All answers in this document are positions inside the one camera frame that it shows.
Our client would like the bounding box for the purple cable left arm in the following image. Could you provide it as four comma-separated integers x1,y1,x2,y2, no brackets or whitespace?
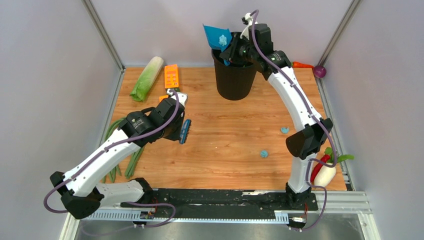
43,88,181,229

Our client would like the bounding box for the blue dustpan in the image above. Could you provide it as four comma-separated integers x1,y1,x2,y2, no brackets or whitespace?
203,24,233,53

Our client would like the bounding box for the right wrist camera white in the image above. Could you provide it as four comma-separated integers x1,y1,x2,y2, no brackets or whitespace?
239,12,258,40

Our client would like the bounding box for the black plastic trash bin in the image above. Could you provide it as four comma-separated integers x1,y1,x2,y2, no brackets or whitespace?
211,49,257,101

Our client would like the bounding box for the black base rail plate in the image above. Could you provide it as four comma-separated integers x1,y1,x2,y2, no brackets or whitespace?
138,188,318,220

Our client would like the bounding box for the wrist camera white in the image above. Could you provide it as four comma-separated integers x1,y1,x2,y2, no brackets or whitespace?
166,88,188,107
239,12,258,40

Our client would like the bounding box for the white radish toy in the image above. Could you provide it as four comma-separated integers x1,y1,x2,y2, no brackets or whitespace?
312,147,336,187

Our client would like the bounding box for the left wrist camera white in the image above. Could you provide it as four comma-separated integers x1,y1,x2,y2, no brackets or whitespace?
166,88,188,107

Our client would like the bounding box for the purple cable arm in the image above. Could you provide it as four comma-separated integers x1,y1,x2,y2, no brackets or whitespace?
249,9,339,232
43,88,181,229

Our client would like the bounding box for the purple onion toy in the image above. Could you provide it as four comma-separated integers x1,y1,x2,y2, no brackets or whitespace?
312,65,327,79

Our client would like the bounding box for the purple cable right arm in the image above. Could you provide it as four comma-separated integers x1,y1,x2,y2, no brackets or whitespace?
249,9,339,232

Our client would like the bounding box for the blue paper scrap upper centre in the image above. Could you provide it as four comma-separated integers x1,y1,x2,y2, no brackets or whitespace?
218,34,227,47

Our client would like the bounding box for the yellow green sponge box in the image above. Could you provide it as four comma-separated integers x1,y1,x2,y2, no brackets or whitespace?
159,95,169,102

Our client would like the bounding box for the red chili pepper toy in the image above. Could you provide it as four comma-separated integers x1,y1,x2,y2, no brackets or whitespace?
310,153,331,183

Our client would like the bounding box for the green long beans bundle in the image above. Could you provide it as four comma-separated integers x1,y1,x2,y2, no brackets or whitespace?
101,117,145,184

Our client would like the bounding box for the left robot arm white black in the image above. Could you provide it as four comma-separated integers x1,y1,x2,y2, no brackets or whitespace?
50,92,188,220

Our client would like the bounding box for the carrot toy back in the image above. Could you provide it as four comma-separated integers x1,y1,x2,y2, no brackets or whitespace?
291,61,314,69

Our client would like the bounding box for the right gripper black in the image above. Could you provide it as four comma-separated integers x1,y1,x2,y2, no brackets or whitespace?
221,32,259,65

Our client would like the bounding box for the blue hand brush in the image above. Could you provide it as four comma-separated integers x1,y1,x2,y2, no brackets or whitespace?
179,119,192,145

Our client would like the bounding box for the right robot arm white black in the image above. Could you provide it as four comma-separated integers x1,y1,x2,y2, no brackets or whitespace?
214,23,333,210

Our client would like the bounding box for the napa cabbage toy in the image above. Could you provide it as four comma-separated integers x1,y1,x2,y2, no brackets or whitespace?
130,56,164,102

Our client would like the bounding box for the orange carton box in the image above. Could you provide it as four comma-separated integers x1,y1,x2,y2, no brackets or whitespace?
164,64,180,92

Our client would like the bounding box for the blue paper scrap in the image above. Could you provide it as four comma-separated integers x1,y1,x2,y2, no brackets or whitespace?
280,127,290,134
260,150,269,158
218,34,227,47

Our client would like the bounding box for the blue paper scrap far right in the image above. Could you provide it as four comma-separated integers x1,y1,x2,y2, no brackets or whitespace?
280,127,290,134

